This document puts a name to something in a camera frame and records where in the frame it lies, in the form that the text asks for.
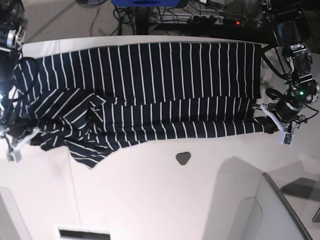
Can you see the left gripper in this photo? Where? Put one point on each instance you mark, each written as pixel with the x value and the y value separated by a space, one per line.
pixel 280 115

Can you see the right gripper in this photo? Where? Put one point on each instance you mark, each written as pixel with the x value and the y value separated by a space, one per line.
pixel 16 132

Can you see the navy white striped t-shirt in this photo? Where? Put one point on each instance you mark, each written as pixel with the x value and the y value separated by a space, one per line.
pixel 99 100

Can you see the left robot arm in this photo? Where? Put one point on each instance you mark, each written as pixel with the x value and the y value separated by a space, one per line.
pixel 290 29

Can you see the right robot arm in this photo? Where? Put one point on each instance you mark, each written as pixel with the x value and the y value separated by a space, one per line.
pixel 12 36

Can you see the dark triangular table mark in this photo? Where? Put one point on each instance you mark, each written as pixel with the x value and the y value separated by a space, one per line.
pixel 183 158

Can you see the power strip with red light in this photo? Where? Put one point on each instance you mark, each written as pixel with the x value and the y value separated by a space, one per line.
pixel 213 20

